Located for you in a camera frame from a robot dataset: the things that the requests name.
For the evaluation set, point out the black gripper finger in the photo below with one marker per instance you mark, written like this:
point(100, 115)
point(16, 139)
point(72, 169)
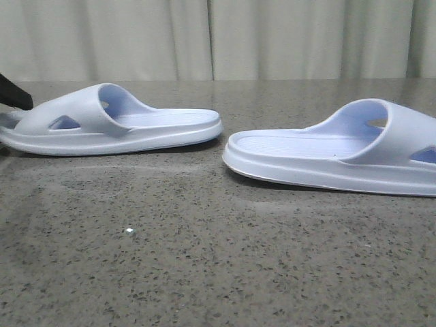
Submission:
point(12, 95)

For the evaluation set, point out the light blue slipper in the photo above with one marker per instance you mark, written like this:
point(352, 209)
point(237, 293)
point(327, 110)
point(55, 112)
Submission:
point(105, 119)
point(369, 145)

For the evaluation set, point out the pale grey-green curtain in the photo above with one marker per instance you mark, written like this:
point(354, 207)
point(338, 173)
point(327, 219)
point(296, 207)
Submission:
point(216, 40)

